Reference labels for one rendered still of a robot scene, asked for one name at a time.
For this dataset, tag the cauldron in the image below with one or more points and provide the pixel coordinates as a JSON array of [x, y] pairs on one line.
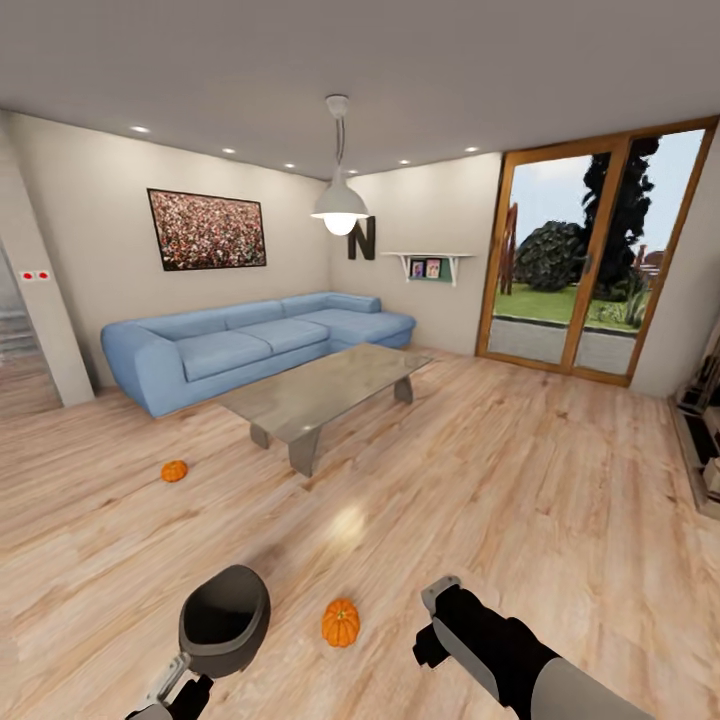
[[223, 622]]

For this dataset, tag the pumpkin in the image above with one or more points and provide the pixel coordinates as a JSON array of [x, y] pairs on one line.
[[340, 625], [174, 471]]

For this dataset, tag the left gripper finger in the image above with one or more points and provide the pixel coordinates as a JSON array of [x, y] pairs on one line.
[[205, 682]]

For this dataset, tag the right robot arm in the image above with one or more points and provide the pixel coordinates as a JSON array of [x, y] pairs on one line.
[[506, 658]]

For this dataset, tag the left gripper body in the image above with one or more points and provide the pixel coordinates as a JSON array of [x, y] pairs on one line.
[[190, 702]]

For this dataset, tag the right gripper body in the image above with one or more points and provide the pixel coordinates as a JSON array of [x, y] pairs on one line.
[[431, 647]]

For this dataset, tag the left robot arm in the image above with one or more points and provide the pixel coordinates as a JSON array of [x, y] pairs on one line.
[[189, 703]]

